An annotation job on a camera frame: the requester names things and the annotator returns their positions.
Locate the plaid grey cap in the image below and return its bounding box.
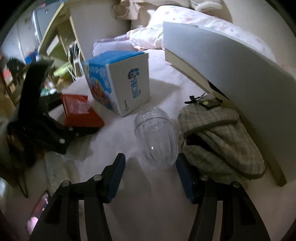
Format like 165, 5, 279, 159
178, 94, 266, 184

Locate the blue bandage carton box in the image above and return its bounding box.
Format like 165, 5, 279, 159
82, 51, 151, 117

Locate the clear ribbed plastic jar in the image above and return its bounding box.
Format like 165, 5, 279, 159
134, 108, 179, 169

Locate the grey fabric storage bin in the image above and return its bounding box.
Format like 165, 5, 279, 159
163, 22, 295, 186

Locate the red snack packet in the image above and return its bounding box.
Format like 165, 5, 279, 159
60, 94, 104, 128

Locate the wooden bedside shelf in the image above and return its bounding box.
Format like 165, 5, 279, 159
38, 1, 84, 80

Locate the lavender folded blanket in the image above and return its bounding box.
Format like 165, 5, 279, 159
92, 35, 137, 57

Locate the beige handbag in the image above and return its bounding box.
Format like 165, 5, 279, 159
113, 0, 149, 21

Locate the floral white duvet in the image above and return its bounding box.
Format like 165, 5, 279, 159
126, 4, 276, 61

